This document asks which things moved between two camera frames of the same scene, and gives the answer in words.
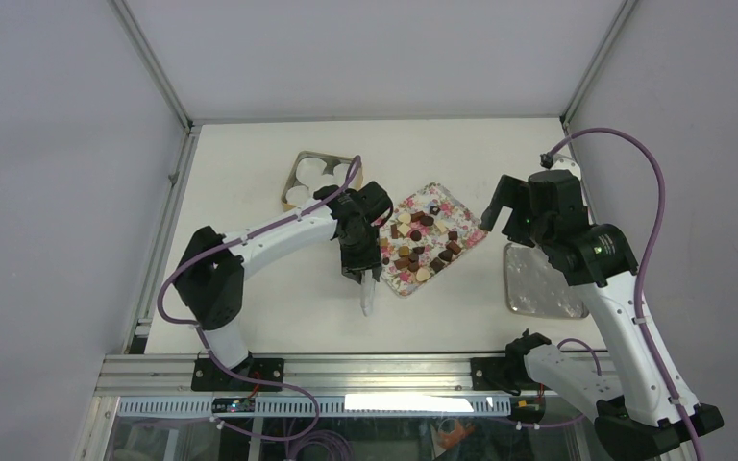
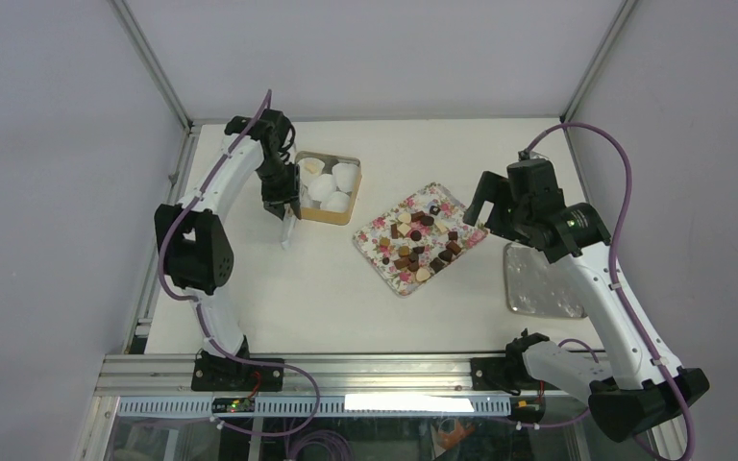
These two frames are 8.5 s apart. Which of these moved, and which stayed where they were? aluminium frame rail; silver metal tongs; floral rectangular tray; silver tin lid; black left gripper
Moved: silver metal tongs; black left gripper
Stayed: floral rectangular tray; silver tin lid; aluminium frame rail
